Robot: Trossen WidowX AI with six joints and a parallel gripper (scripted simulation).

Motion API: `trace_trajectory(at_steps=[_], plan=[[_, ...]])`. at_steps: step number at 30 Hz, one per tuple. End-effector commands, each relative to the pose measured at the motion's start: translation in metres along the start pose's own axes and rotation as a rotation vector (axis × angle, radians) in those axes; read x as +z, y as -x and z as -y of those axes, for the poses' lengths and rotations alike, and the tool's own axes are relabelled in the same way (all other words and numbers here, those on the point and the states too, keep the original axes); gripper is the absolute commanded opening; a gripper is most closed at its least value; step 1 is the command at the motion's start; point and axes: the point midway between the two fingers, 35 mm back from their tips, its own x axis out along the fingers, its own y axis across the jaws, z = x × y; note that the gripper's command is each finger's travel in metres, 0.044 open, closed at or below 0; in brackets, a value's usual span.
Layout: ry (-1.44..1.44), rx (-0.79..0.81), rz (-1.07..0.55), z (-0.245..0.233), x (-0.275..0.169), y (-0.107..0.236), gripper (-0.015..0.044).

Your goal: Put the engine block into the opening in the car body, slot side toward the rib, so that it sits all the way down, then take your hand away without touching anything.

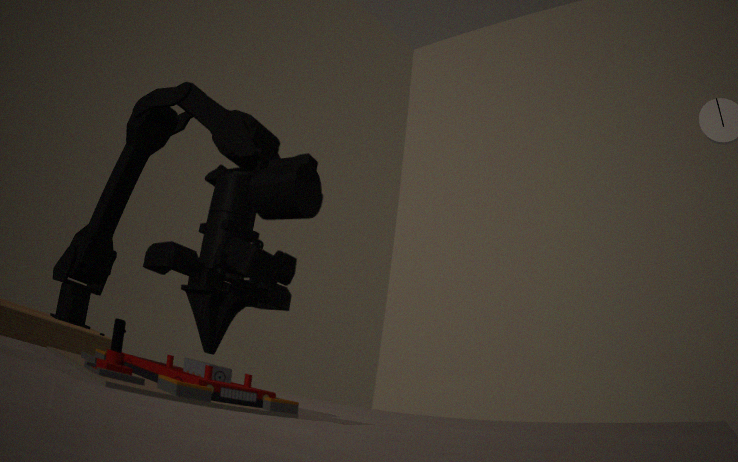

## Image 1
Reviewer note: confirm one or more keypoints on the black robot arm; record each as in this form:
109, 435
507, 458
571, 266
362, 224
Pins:
263, 184

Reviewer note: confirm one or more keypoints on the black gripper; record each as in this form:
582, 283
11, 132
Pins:
215, 302

